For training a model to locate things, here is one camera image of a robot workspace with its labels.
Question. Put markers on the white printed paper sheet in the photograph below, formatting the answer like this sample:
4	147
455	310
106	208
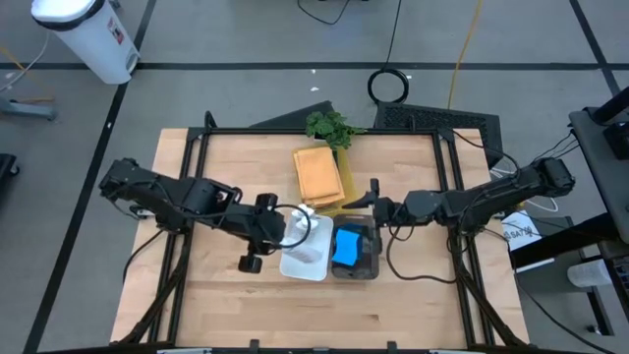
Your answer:
521	231

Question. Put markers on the grey translucent plastic bin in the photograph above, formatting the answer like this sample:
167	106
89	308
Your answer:
371	265

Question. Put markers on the green plant in white pot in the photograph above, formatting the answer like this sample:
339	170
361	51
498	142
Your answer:
331	128

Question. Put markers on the white trash can black rim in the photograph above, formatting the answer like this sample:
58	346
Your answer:
93	44

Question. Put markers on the orange cloth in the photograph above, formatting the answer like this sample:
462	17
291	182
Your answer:
318	174

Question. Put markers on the black aluminium rig frame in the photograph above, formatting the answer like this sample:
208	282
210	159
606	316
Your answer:
245	131

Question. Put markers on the grey stand base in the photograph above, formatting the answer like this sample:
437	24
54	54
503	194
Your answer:
29	109

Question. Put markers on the black flat panel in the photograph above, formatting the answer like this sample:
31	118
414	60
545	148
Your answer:
295	118

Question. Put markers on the black perforated panel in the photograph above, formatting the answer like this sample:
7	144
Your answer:
442	118

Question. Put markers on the black device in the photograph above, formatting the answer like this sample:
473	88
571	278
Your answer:
619	140

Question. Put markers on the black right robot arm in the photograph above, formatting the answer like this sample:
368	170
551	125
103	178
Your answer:
506	192

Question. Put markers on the black stand beam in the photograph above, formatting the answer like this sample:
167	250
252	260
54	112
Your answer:
565	241

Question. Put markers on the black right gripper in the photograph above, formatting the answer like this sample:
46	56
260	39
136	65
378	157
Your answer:
413	209

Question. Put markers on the white plastic bin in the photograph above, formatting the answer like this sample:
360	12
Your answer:
307	270

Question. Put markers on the grey side table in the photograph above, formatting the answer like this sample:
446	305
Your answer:
604	187

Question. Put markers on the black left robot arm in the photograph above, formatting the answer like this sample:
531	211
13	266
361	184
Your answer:
162	189

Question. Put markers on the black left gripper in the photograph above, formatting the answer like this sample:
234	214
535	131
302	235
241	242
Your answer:
260	228

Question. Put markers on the yellow translucent plastic bin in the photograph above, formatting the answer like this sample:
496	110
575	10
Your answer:
350	182

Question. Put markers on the blue cloth pieces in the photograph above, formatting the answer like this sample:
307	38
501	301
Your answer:
346	248

